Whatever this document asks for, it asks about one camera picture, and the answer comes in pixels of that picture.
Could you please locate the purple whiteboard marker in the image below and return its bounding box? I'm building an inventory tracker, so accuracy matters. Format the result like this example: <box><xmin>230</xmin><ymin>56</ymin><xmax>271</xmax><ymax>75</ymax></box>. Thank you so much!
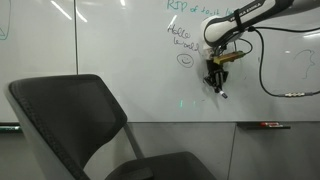
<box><xmin>218</xmin><ymin>87</ymin><xmax>229</xmax><ymax>100</ymax></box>

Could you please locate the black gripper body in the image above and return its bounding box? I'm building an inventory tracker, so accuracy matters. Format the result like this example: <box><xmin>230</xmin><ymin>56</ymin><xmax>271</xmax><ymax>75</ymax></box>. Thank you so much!
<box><xmin>203</xmin><ymin>59</ymin><xmax>230</xmax><ymax>88</ymax></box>

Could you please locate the large whiteboard panel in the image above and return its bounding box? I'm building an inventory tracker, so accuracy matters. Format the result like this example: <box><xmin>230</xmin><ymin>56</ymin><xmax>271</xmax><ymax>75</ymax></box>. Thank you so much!
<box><xmin>75</xmin><ymin>0</ymin><xmax>320</xmax><ymax>123</ymax></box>

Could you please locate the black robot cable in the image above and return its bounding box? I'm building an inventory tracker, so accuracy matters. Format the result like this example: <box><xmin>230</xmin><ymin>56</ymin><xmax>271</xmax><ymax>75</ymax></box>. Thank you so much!
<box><xmin>233</xmin><ymin>26</ymin><xmax>320</xmax><ymax>98</ymax></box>

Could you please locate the black fabric chair seat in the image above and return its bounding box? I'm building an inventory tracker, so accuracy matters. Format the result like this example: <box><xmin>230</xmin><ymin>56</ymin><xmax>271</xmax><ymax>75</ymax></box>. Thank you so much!
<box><xmin>104</xmin><ymin>151</ymin><xmax>218</xmax><ymax>180</ymax></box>

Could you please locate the marker tray with green item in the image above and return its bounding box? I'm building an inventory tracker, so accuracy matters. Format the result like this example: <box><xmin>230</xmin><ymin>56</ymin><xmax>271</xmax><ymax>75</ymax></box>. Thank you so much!
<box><xmin>0</xmin><ymin>123</ymin><xmax>22</xmax><ymax>134</ymax></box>

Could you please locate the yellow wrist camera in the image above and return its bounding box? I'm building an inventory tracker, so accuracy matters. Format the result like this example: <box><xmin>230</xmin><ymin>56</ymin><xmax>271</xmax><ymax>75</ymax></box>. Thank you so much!
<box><xmin>213</xmin><ymin>50</ymin><xmax>246</xmax><ymax>66</ymax></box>

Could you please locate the black marker tray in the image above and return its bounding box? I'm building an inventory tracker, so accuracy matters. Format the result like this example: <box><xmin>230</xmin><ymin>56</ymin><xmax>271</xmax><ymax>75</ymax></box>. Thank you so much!
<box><xmin>236</xmin><ymin>121</ymin><xmax>292</xmax><ymax>131</ymax></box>

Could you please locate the black mesh chair backrest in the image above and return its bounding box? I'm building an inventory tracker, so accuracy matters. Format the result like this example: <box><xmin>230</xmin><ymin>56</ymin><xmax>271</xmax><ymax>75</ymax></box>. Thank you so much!
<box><xmin>4</xmin><ymin>73</ymin><xmax>129</xmax><ymax>180</ymax></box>

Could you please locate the red whiteboard marker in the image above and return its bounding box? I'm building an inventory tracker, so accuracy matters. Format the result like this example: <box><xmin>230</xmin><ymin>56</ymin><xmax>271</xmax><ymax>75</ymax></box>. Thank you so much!
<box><xmin>259</xmin><ymin>121</ymin><xmax>280</xmax><ymax>128</ymax></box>

